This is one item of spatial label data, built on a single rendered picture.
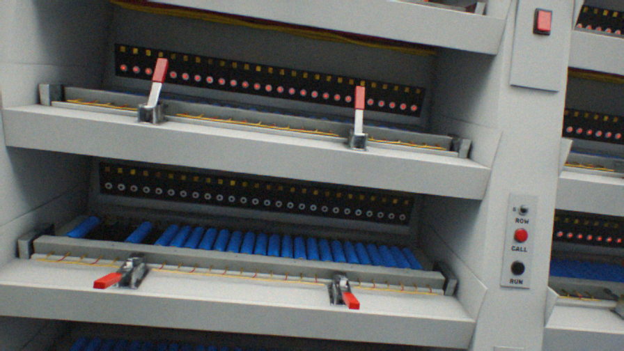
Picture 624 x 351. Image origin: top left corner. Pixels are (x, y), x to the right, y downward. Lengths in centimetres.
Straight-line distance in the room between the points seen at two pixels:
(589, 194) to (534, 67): 19
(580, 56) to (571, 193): 19
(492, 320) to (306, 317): 24
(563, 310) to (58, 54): 81
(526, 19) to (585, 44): 10
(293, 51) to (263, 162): 29
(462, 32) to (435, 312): 38
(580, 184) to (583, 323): 19
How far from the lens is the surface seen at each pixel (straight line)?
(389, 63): 68
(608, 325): 65
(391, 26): 49
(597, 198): 60
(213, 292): 45
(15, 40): 54
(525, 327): 56
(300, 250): 51
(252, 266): 47
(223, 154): 42
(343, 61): 66
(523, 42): 55
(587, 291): 70
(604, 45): 64
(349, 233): 58
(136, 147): 45
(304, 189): 56
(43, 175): 59
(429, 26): 50
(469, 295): 52
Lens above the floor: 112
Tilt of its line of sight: 1 degrees up
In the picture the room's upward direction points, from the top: 6 degrees clockwise
